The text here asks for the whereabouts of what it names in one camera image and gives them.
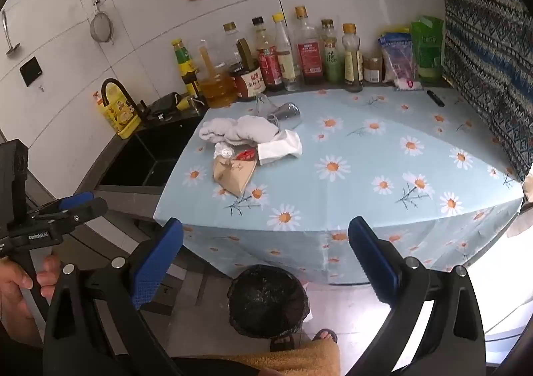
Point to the black faucet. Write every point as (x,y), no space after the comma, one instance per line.
(132,103)

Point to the person's orange trousers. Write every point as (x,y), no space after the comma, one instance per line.
(291,361)

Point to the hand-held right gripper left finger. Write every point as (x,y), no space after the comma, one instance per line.
(156,263)

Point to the person's left hand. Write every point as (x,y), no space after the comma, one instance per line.
(12,297)

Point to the small brown jar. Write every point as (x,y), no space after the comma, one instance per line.
(372,69)

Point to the person's foot in sandal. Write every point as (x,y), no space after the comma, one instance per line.
(322,335)

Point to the yellow sponge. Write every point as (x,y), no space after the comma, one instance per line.
(186,104)

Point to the black sink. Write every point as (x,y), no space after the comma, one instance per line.
(137,159)

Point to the daisy print tablecloth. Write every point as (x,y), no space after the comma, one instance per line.
(354,159)

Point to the white towel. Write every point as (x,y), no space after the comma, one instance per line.
(233,130)

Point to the yellow cap dark bottle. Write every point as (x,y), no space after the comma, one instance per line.
(352,63)

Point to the black wall switch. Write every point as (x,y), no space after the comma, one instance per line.
(31,72)

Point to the clear plastic bag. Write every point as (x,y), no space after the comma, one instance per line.
(262,107)

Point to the black cap red label bottle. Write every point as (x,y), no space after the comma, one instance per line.
(270,67)

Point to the small white packet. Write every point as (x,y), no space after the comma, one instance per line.
(408,84)

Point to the cooking oil jug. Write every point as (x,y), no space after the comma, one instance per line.
(218,88)

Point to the gold cap red label bottle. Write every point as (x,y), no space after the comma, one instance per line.
(310,59)

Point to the yellow dish soap bottle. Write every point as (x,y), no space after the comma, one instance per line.
(118,115)

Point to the trash bin with black liner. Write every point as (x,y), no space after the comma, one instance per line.
(266,301)

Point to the blue patterned curtain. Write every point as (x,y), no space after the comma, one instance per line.
(487,47)

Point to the white blue plastic bag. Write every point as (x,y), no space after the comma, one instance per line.
(395,57)

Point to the green pouch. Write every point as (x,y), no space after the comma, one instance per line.
(428,47)

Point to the foil ball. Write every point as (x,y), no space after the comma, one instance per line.
(224,149)

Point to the green liquid bottle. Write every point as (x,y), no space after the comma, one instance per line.
(332,59)

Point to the metal ladle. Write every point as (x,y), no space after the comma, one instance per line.
(12,49)

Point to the yellow cap clear bottle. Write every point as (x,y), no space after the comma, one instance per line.
(287,63)

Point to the white paper tissue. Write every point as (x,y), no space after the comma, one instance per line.
(279,149)

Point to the metal strainer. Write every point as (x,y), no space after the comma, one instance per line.
(101,28)

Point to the dark soy sauce jug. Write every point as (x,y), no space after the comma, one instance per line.
(250,82)

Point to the black lighter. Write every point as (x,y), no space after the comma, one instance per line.
(435,97)

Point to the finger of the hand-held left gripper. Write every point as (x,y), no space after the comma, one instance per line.
(77,200)
(87,211)

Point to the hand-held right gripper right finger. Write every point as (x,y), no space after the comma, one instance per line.
(372,261)

